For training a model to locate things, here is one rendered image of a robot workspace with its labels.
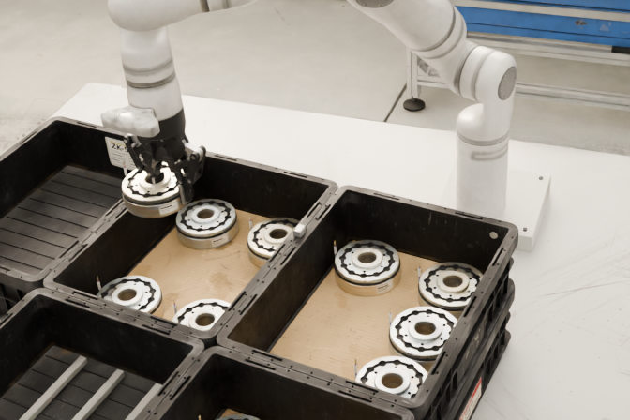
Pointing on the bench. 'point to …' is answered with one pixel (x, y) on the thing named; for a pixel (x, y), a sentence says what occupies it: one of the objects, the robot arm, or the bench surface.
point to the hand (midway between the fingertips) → (172, 188)
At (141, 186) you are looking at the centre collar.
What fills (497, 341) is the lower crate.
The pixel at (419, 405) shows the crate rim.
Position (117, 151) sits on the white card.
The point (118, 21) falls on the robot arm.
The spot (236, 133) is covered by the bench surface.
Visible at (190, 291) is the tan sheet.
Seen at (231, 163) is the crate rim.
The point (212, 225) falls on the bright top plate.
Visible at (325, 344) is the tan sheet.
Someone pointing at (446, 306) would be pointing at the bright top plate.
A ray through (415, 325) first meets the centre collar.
